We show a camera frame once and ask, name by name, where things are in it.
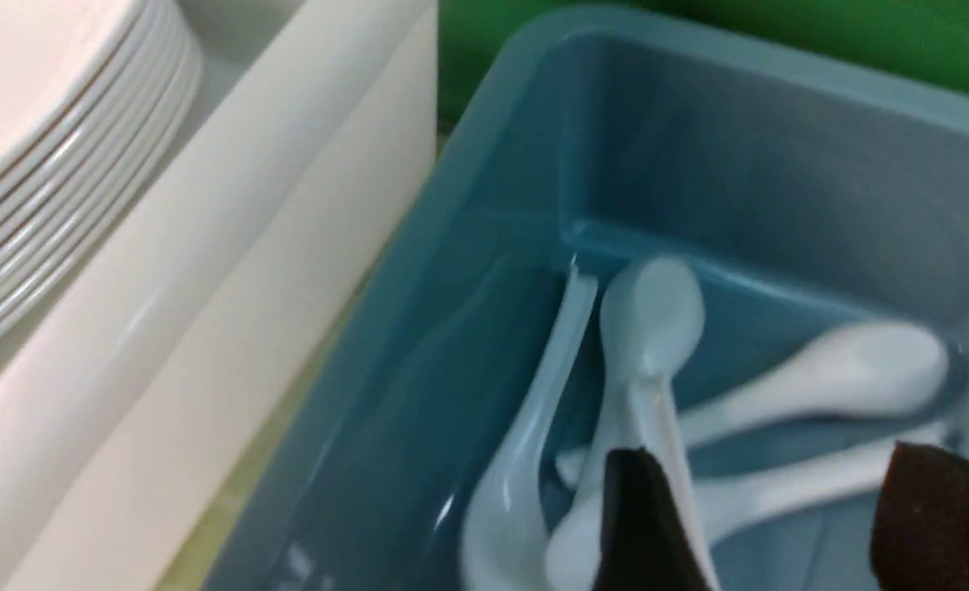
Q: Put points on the teal plastic bin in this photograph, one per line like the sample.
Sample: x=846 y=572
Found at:
x=799 y=204

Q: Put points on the white spoon leftmost in bin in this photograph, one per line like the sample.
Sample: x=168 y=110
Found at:
x=504 y=534

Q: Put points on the stack of white square plates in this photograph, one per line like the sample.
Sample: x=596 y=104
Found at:
x=92 y=94

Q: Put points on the white spoon diagonal right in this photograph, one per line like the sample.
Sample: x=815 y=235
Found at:
x=862 y=370

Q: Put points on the white spoon bowl up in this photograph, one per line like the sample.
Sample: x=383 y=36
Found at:
x=651 y=320

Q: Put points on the white spoon centre upright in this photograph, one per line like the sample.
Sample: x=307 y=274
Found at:
x=711 y=510

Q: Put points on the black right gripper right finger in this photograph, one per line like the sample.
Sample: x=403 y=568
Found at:
x=920 y=537

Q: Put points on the green backdrop cloth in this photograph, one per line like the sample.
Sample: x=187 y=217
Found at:
x=926 y=41

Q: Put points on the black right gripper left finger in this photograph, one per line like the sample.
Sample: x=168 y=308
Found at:
x=643 y=543

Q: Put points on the large white plastic tub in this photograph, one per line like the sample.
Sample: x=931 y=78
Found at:
x=133 y=398

